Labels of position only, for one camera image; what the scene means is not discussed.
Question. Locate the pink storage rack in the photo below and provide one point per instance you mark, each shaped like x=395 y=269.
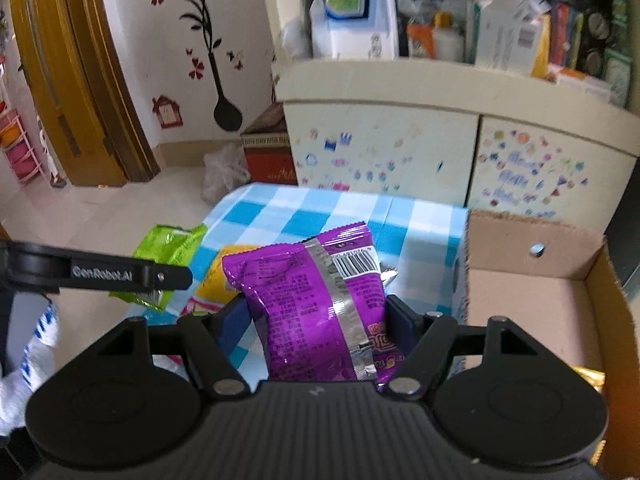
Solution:
x=20 y=160

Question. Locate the cardboard box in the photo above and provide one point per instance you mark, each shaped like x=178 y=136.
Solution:
x=525 y=310

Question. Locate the white green carton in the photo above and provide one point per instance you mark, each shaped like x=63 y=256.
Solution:
x=505 y=30

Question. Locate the white blue box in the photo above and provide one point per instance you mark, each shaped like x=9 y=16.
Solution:
x=355 y=25

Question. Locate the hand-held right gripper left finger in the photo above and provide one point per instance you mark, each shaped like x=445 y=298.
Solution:
x=232 y=330

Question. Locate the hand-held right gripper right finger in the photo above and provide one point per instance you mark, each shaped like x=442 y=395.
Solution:
x=405 y=325

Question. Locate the purple snack packet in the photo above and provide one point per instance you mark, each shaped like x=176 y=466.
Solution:
x=310 y=320

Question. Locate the cream cabinet with stickers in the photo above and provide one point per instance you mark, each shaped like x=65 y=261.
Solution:
x=380 y=130

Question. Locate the green snack packet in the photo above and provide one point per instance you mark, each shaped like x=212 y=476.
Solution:
x=165 y=247

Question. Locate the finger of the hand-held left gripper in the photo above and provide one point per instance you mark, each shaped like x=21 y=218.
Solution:
x=125 y=276

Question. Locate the group of green cans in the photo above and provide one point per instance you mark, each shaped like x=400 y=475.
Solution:
x=607 y=35

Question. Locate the red carton box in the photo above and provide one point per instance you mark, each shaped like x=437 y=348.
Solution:
x=267 y=160

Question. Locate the person's left hand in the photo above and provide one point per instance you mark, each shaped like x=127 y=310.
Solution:
x=25 y=385

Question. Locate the clear plastic bag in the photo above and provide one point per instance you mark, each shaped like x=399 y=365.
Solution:
x=225 y=175

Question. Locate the white bottle yellow cap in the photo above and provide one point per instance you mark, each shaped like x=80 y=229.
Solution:
x=448 y=40

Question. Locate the small orange box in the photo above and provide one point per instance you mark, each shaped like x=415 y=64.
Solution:
x=420 y=42

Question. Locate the flat orange white box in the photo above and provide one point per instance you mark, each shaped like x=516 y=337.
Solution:
x=582 y=85

